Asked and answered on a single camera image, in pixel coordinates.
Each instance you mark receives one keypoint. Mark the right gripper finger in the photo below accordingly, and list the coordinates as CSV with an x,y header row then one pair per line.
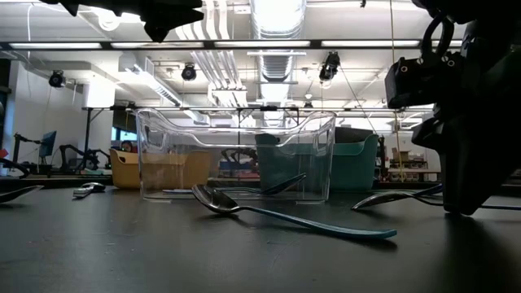
x,y
468,183

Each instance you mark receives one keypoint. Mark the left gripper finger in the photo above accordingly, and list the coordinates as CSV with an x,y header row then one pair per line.
x,y
163,22

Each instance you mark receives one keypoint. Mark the shiny metal spoon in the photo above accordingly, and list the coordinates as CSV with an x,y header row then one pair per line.
x,y
423,193
433,189

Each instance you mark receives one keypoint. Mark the spoons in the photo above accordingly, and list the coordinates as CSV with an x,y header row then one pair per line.
x,y
277,190
382,199

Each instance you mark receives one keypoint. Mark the background black robot arm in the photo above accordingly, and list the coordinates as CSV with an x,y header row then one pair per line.
x,y
240,152
77,152

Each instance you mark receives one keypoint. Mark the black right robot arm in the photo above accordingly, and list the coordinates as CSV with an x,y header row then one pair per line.
x,y
496,40

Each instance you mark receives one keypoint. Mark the black round hanging device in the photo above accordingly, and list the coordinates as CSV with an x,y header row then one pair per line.
x,y
331,61
57,79
189,73

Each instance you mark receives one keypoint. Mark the wooden bench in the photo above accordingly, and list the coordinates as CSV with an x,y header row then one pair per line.
x,y
411,171

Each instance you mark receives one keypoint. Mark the cardboard box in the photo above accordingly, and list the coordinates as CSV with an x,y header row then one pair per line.
x,y
401,155

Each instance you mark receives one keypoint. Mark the clear plastic bin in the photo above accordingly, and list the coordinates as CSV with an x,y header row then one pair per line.
x,y
183,134

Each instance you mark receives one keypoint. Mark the teal plastic bin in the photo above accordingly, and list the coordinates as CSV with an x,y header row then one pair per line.
x,y
354,167

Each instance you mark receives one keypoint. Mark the dark grey container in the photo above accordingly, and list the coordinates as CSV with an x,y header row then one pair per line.
x,y
354,135

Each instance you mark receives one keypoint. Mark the person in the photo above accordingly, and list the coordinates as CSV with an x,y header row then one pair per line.
x,y
127,146

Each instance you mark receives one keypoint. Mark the yellow plastic bin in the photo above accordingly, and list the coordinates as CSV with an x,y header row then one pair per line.
x,y
124,171

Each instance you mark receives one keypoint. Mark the computer monitor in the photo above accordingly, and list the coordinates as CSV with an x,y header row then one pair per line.
x,y
48,142

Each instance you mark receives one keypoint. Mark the black overhead frame bar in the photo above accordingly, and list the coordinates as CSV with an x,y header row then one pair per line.
x,y
228,45

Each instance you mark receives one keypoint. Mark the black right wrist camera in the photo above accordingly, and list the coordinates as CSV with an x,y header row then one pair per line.
x,y
415,83

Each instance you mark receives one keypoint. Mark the silver ventilation duct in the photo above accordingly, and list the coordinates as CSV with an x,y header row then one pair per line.
x,y
277,65

